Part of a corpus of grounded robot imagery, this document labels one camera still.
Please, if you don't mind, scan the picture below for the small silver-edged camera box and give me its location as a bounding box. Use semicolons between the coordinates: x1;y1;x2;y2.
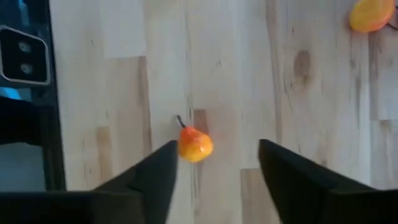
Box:
0;24;51;86

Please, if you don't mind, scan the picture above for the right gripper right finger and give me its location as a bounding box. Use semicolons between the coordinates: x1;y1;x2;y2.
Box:
258;139;398;224

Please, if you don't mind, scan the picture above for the small orange plastic pear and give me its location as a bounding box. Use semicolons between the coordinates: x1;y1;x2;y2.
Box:
348;0;398;34
176;114;215;164

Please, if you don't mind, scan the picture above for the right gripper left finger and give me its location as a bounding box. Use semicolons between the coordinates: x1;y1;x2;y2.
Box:
0;140;178;224

